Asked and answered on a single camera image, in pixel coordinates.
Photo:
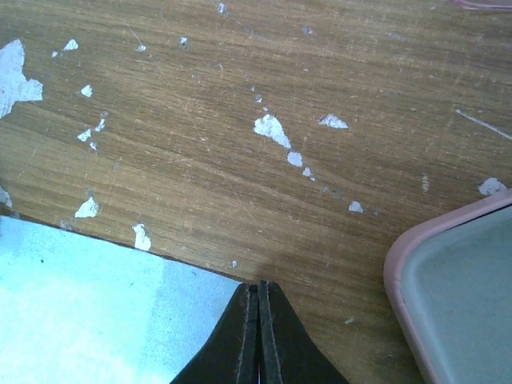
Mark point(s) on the pink tinted sunglasses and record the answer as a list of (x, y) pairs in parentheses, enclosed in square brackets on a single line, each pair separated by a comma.
[(486, 5)]

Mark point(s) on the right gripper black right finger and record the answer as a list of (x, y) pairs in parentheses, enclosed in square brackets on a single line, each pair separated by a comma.
[(289, 355)]

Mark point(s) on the pink glasses case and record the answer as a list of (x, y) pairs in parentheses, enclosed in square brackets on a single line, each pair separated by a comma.
[(449, 284)]

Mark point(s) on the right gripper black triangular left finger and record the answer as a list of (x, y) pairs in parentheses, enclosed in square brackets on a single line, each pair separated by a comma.
[(231, 352)]

